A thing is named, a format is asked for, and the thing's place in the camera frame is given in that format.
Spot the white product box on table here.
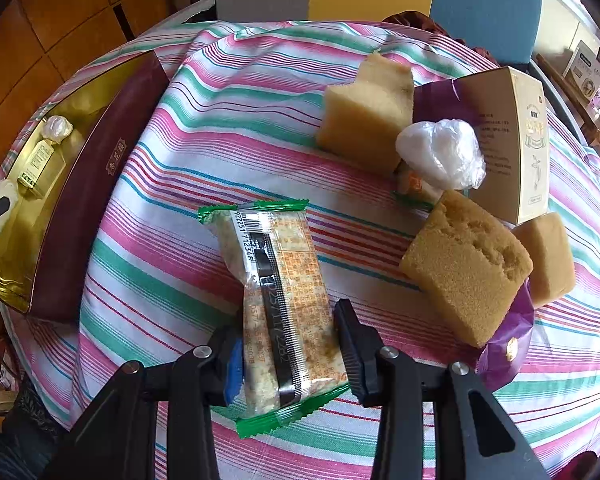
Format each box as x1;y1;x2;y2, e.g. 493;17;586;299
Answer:
564;40;600;102

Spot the orange snack packet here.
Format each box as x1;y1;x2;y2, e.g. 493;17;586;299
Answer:
394;162;442;211

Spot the small green medicine box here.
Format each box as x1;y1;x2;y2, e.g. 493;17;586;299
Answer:
17;139;55;197

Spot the beige medicine box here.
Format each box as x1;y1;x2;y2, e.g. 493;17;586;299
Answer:
454;66;550;226

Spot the wooden side table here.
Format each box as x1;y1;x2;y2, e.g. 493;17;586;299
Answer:
530;54;600;155

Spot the white plastic ball in box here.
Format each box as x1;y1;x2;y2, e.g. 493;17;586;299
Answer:
42;115;73;144

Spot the white plastic ball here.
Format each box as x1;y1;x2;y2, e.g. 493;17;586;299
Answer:
396;119;486;191
42;115;73;144

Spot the purple snack packet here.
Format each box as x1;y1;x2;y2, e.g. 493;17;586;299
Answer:
414;79;534;392

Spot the dark red cloth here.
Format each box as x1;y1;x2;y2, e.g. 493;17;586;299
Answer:
381;8;487;53

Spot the green-edged cracker packet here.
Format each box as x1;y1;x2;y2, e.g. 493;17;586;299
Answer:
197;198;349;439

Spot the gold maroon storage box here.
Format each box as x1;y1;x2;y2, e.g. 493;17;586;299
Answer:
0;51;169;323

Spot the small yellow sponge block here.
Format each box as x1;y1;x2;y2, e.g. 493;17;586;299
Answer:
513;212;576;309

